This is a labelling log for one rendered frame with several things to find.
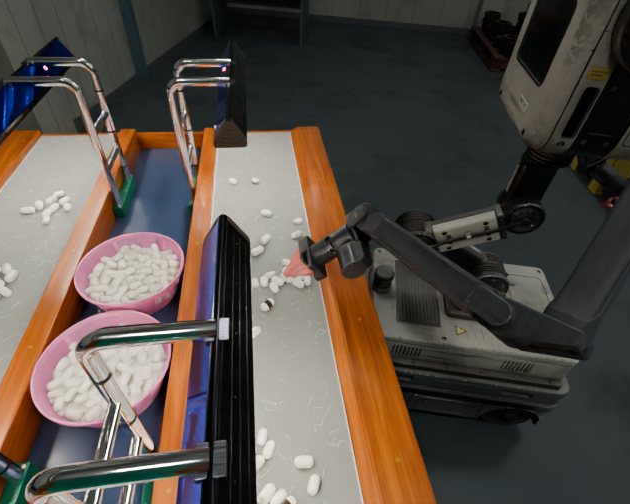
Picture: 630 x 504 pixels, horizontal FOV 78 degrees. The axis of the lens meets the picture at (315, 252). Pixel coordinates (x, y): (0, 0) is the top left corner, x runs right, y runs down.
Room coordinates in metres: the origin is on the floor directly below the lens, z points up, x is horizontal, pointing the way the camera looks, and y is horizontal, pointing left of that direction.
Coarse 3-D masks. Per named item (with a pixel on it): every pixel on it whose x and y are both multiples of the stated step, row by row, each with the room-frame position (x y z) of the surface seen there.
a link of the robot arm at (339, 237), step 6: (342, 228) 0.68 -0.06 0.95; (348, 228) 0.68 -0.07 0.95; (330, 234) 0.68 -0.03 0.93; (336, 234) 0.67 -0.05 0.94; (342, 234) 0.67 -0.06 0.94; (348, 234) 0.66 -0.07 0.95; (330, 240) 0.67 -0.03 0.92; (336, 240) 0.66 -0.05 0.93; (342, 240) 0.66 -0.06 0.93; (348, 240) 0.66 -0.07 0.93; (354, 240) 0.65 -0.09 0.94; (336, 246) 0.65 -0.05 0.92
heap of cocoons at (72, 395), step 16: (112, 352) 0.44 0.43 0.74; (128, 352) 0.45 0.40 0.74; (144, 352) 0.45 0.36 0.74; (160, 352) 0.45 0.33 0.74; (64, 368) 0.40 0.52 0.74; (80, 368) 0.41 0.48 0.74; (112, 368) 0.41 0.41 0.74; (128, 368) 0.41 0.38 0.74; (144, 368) 0.41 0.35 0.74; (160, 368) 0.42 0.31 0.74; (48, 384) 0.36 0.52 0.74; (64, 384) 0.36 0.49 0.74; (80, 384) 0.37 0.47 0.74; (128, 384) 0.38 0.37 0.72; (144, 384) 0.38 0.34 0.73; (64, 400) 0.33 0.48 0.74; (80, 400) 0.34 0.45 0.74; (96, 400) 0.34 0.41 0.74; (128, 400) 0.35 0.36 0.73; (64, 416) 0.31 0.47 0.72; (80, 416) 0.31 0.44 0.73; (96, 416) 0.31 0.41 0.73
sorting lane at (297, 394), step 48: (288, 144) 1.44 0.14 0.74; (240, 192) 1.08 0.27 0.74; (288, 192) 1.10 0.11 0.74; (288, 240) 0.86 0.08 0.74; (288, 288) 0.67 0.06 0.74; (288, 336) 0.52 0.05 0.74; (288, 384) 0.40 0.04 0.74; (336, 384) 0.41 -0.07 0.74; (288, 432) 0.30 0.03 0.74; (336, 432) 0.31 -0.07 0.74; (288, 480) 0.22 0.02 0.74; (336, 480) 0.22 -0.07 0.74
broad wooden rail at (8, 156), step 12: (12, 132) 1.33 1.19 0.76; (24, 132) 1.34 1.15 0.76; (36, 132) 1.35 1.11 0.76; (12, 144) 1.25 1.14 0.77; (24, 144) 1.25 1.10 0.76; (0, 156) 1.16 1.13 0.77; (12, 156) 1.17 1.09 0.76; (24, 156) 1.20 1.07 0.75; (0, 168) 1.09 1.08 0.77; (12, 168) 1.11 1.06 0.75; (0, 180) 1.02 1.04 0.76
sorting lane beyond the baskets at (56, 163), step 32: (32, 160) 1.19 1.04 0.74; (64, 160) 1.20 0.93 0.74; (96, 160) 1.22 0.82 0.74; (0, 192) 0.99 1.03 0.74; (32, 192) 1.00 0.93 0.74; (0, 224) 0.84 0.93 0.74; (32, 224) 0.85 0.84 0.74; (64, 224) 0.86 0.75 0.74; (0, 256) 0.71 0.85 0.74; (32, 256) 0.72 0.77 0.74; (32, 288) 0.61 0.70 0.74; (0, 320) 0.51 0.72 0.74; (0, 352) 0.43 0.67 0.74
